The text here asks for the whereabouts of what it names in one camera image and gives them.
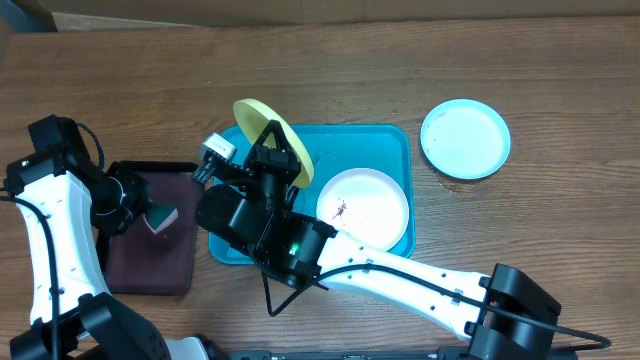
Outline yellow-green rimmed plate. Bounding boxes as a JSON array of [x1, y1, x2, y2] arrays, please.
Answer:
[[232, 97, 316, 190]]

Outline green sponge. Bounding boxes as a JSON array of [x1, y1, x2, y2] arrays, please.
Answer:
[[143, 204, 178, 234]]

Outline white plate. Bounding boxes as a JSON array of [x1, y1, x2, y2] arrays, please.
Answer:
[[315, 168, 414, 256]]

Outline light blue plate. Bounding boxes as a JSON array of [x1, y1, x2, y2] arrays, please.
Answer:
[[419, 99, 511, 181]]

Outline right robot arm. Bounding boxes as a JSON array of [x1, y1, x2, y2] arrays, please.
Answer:
[[193, 119, 561, 359]]

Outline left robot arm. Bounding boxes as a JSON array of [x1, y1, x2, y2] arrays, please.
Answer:
[[1, 115, 216, 360]]

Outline black rectangular tray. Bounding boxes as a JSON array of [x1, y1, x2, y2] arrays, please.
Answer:
[[96, 161, 204, 295]]

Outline teal plastic tray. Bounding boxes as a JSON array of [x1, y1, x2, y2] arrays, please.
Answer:
[[207, 123, 417, 266]]

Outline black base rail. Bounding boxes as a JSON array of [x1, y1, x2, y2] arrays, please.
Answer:
[[219, 345, 579, 360]]

